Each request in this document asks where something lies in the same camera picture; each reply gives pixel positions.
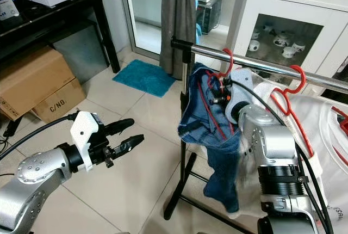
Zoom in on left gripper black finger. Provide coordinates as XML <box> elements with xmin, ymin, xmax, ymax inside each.
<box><xmin>104</xmin><ymin>118</ymin><xmax>135</xmax><ymax>137</ymax></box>
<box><xmin>112</xmin><ymin>134</ymin><xmax>145</xmax><ymax>158</ymax></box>

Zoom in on red plastic clothes hanger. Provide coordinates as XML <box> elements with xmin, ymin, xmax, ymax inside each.
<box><xmin>268</xmin><ymin>64</ymin><xmax>315</xmax><ymax>158</ymax></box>
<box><xmin>197</xmin><ymin>47</ymin><xmax>234</xmax><ymax>141</ymax></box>

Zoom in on blue denim jeans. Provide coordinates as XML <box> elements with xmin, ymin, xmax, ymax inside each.
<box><xmin>177</xmin><ymin>63</ymin><xmax>245</xmax><ymax>214</ymax></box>

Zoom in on chrome and black clothes rack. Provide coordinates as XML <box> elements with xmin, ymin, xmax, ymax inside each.
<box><xmin>163</xmin><ymin>36</ymin><xmax>348</xmax><ymax>223</ymax></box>

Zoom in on teal floor mat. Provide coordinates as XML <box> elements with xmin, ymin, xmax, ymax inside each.
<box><xmin>112</xmin><ymin>59</ymin><xmax>176</xmax><ymax>97</ymax></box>

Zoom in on small printed cardboard box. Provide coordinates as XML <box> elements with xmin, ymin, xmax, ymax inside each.
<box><xmin>31</xmin><ymin>77</ymin><xmax>85</xmax><ymax>124</ymax></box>

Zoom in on dark computer tower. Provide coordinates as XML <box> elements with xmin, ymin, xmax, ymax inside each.
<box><xmin>197</xmin><ymin>0</ymin><xmax>222</xmax><ymax>34</ymax></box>

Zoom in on grey board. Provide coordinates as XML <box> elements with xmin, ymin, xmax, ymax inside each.
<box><xmin>52</xmin><ymin>24</ymin><xmax>112</xmax><ymax>82</ymax></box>

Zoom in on grey curtain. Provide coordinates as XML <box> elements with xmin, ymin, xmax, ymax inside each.
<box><xmin>159</xmin><ymin>0</ymin><xmax>198</xmax><ymax>79</ymax></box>

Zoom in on white black patterned mug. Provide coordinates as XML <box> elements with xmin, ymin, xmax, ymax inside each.
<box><xmin>274</xmin><ymin>34</ymin><xmax>291</xmax><ymax>47</ymax></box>

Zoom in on black power adapter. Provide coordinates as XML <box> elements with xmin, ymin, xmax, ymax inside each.
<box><xmin>3</xmin><ymin>117</ymin><xmax>22</xmax><ymax>138</ymax></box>

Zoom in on large plain cardboard box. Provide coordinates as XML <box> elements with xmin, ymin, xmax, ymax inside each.
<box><xmin>0</xmin><ymin>46</ymin><xmax>74</xmax><ymax>120</ymax></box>

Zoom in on white shirt tan sleeves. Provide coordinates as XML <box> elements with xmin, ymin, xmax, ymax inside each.
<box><xmin>237</xmin><ymin>79</ymin><xmax>348</xmax><ymax>234</ymax></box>

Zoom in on glass sliding door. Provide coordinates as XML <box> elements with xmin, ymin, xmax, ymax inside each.
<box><xmin>121</xmin><ymin>0</ymin><xmax>243</xmax><ymax>60</ymax></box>

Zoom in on black desk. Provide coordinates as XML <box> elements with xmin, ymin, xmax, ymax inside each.
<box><xmin>0</xmin><ymin>0</ymin><xmax>121</xmax><ymax>74</ymax></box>

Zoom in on white device blue label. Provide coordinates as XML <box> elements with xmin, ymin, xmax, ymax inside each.
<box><xmin>0</xmin><ymin>0</ymin><xmax>20</xmax><ymax>21</ymax></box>

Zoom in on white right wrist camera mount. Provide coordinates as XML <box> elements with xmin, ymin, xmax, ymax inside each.
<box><xmin>224</xmin><ymin>68</ymin><xmax>256</xmax><ymax>126</ymax></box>

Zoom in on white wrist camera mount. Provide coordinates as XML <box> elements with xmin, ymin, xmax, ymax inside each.
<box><xmin>224</xmin><ymin>68</ymin><xmax>256</xmax><ymax>126</ymax></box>
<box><xmin>68</xmin><ymin>111</ymin><xmax>105</xmax><ymax>173</ymax></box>

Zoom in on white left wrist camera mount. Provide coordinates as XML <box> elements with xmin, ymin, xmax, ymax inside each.
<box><xmin>68</xmin><ymin>111</ymin><xmax>105</xmax><ymax>173</ymax></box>

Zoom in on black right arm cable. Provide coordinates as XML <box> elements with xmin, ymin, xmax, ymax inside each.
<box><xmin>229</xmin><ymin>77</ymin><xmax>335</xmax><ymax>234</ymax></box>

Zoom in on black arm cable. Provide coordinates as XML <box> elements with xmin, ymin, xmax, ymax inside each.
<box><xmin>0</xmin><ymin>112</ymin><xmax>80</xmax><ymax>161</ymax></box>
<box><xmin>229</xmin><ymin>77</ymin><xmax>335</xmax><ymax>234</ymax></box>

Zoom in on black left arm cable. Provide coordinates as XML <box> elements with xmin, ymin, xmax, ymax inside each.
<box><xmin>0</xmin><ymin>112</ymin><xmax>80</xmax><ymax>161</ymax></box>

